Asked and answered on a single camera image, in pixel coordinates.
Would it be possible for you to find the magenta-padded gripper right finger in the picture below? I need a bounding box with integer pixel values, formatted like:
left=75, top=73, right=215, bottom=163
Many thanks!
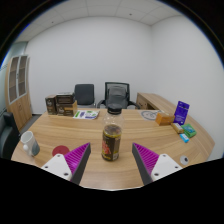
left=132, top=142, right=184, bottom=186

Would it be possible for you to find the dark brown flat box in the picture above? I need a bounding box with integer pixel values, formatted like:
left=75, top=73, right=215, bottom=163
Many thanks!
left=55, top=92, right=76, bottom=105

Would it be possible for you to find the flat round red coaster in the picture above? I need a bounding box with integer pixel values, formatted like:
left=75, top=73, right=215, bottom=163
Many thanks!
left=51, top=144, right=71, bottom=158

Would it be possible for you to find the black mesh chair, grey cushion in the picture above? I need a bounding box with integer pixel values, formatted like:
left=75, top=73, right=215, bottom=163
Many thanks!
left=96, top=81, right=141, bottom=110

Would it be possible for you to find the brown and tan box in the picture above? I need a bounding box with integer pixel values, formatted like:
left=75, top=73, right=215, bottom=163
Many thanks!
left=55, top=100, right=79, bottom=117

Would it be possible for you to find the small green box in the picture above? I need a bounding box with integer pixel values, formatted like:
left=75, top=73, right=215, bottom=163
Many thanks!
left=181, top=123, right=198, bottom=139

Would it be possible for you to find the small light blue box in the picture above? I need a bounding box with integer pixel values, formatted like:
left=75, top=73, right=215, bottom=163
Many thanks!
left=179, top=133, right=190, bottom=144

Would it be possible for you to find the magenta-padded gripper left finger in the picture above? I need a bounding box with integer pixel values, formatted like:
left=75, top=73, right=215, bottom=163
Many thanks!
left=40, top=142, right=92, bottom=185

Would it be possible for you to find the small orange box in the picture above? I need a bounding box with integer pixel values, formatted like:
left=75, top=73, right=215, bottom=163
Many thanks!
left=155, top=112, right=176, bottom=127

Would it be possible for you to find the wooden cabinet with glass doors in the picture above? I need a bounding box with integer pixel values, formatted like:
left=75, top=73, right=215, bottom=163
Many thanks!
left=4, top=54, right=33, bottom=132

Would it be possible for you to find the white round desk grommet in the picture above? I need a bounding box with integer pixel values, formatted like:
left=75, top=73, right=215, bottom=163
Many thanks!
left=179, top=155, right=190, bottom=166

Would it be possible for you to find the wooden side desk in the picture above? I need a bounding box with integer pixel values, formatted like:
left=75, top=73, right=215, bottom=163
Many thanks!
left=135, top=92, right=178, bottom=113

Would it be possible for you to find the black office chair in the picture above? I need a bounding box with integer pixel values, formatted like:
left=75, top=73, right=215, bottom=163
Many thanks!
left=73, top=83, right=96, bottom=109

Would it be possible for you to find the clear bottle with dark drink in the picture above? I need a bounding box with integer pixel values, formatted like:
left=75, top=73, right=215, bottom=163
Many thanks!
left=101, top=103, right=125, bottom=162

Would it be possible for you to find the white and green leaflet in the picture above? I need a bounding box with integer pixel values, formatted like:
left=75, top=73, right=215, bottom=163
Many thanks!
left=72, top=110, right=100, bottom=120

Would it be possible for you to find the white mug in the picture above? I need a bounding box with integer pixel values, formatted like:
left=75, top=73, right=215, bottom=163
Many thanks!
left=20, top=130, right=41, bottom=158

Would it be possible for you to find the purple upright card box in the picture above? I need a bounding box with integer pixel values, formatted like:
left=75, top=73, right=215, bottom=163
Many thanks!
left=173, top=100, right=191, bottom=126

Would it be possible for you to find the small cream box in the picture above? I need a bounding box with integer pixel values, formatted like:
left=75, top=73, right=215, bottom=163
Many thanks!
left=171, top=122, right=185, bottom=135

